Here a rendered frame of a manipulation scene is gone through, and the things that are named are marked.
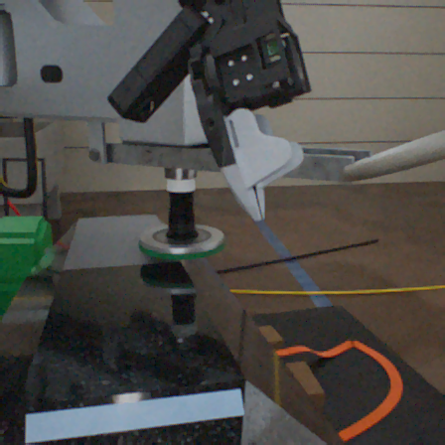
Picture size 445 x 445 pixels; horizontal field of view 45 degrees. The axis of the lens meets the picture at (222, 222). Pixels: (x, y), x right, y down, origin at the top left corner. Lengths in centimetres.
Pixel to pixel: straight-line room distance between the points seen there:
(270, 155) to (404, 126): 635
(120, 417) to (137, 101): 50
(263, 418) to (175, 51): 59
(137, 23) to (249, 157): 84
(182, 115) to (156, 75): 70
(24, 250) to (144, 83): 232
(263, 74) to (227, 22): 7
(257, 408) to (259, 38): 59
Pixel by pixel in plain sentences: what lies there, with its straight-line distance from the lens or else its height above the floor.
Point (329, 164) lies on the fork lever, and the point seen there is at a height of 111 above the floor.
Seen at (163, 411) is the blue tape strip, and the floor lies 81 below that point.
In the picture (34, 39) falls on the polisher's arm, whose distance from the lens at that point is 151.
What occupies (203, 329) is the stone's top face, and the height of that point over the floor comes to 83.
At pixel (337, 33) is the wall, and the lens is 641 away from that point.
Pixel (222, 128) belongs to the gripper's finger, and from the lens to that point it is 44.
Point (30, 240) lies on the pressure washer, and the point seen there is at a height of 50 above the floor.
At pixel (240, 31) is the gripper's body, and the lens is 45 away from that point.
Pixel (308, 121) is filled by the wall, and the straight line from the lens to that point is 633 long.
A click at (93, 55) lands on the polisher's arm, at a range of 136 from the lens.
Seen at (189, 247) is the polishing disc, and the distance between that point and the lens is 128.
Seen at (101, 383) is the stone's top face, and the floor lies 83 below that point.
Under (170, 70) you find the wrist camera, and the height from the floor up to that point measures 129.
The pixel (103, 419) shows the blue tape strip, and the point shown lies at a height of 81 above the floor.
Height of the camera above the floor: 129
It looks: 16 degrees down
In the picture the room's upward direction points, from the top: straight up
